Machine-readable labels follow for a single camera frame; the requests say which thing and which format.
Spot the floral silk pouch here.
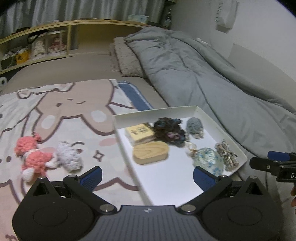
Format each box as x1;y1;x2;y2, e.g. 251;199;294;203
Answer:
186;143;224;176

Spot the white lavender crochet toy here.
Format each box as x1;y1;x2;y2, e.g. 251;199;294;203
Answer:
56;141;83;172

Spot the grey gold twisted cord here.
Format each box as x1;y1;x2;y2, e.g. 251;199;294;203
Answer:
214;138;241;172

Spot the grey crochet ball toy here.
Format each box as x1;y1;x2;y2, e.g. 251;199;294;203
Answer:
186;117;204;139

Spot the pink white crochet doll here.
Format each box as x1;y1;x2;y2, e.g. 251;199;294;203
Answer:
14;133;59;183

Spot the blue brown crochet scrunchie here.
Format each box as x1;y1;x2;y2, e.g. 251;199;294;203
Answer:
153;117;186;147

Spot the white cardboard tray box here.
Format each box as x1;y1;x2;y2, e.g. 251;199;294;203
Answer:
113;106;247;206

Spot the oval wooden box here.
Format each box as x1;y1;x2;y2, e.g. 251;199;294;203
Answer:
132;141;169;165

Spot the cartoon animal print blanket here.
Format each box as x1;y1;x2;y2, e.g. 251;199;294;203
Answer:
1;79;152;240

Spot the yellow patterned small box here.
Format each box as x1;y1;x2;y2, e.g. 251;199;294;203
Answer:
125;123;155;146

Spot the grey quilted comforter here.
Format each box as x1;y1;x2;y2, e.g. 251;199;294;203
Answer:
125;27;295;158

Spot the beige fluffy pillow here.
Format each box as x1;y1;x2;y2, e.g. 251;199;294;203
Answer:
109;37;146;78

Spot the red doll in clear case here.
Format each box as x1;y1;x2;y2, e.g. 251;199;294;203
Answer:
47;31;67;55

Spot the yellow bag on shelf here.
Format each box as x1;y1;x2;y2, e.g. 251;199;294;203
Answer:
16;49;29;64

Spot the wooden headboard shelf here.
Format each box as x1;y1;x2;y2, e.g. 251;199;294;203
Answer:
1;19;146;75

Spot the dark glass bottle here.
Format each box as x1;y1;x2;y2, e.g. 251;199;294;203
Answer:
163;9;171;29

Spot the tissue box on headboard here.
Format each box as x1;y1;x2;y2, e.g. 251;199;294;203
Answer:
128;14;149;24

